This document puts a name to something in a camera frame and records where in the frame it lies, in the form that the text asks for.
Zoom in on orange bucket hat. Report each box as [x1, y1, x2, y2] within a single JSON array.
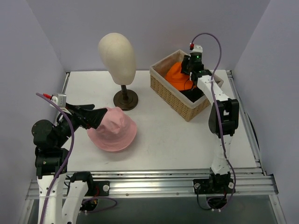
[[165, 62, 195, 91]]

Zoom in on pink bucket hat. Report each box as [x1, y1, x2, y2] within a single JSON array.
[[87, 107, 137, 152]]

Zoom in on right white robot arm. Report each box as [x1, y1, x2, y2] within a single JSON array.
[[181, 51, 239, 193]]

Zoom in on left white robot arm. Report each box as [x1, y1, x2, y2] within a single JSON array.
[[31, 101, 107, 224]]

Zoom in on black embroidered cap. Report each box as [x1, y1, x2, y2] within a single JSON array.
[[180, 87, 204, 103]]

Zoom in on wicker basket with liner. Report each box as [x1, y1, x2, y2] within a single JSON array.
[[149, 49, 210, 122]]

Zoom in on cream mannequin head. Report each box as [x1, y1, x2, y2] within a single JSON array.
[[98, 32, 136, 85]]

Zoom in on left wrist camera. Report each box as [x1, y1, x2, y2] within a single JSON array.
[[50, 93, 66, 108]]

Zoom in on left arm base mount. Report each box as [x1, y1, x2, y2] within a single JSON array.
[[80, 181, 110, 211]]

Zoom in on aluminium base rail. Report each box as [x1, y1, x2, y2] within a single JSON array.
[[25, 167, 278, 199]]

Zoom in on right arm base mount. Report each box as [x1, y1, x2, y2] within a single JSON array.
[[192, 179, 235, 212]]

